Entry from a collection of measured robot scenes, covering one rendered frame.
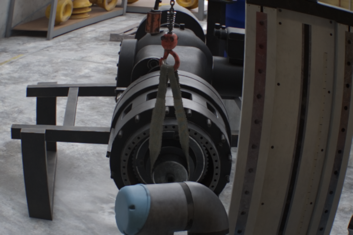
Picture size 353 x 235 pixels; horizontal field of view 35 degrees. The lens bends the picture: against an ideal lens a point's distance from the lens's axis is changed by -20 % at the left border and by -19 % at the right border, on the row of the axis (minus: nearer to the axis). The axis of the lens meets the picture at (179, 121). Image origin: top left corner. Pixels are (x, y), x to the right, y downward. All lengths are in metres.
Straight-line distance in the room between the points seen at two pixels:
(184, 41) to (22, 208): 1.59
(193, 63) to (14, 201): 1.61
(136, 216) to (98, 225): 2.68
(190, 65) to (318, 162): 2.06
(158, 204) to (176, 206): 0.04
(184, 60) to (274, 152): 2.10
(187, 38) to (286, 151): 2.49
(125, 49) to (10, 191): 1.37
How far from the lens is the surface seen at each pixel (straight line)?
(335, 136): 1.60
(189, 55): 3.80
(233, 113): 5.49
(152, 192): 1.35
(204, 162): 2.83
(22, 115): 6.03
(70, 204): 4.25
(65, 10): 10.10
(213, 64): 4.12
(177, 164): 2.67
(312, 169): 1.67
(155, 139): 2.66
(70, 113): 4.10
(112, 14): 11.23
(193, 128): 2.68
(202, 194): 1.38
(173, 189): 1.37
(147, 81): 3.05
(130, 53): 4.04
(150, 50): 3.86
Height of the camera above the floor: 1.93
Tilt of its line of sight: 19 degrees down
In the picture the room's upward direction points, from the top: 4 degrees clockwise
